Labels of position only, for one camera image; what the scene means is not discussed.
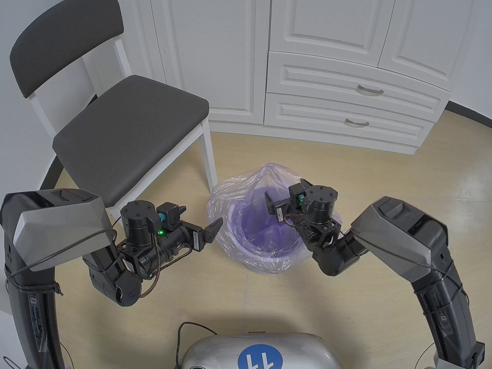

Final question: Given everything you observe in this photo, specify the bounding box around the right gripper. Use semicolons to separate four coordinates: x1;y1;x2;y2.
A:
264;192;306;226

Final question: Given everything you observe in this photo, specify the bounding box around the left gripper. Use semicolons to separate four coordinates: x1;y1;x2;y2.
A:
154;218;224;263

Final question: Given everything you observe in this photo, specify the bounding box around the purple plastic bag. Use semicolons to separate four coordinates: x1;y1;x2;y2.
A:
208;162;343;274

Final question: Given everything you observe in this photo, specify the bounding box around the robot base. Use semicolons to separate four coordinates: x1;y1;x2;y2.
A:
181;333;344;369

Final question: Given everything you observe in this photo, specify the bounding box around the white chair with grey seat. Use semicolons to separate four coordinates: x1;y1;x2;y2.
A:
9;0;220;226

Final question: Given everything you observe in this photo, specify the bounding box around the white wardrobe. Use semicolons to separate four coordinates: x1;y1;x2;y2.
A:
61;0;453;157

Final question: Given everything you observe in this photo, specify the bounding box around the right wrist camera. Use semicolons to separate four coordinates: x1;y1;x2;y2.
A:
288;179;314;207

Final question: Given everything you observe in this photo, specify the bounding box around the braided black cable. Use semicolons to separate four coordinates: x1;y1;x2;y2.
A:
139;242;193;299

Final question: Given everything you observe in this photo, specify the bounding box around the thin black cable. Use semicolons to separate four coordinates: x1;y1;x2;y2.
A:
419;342;439;369

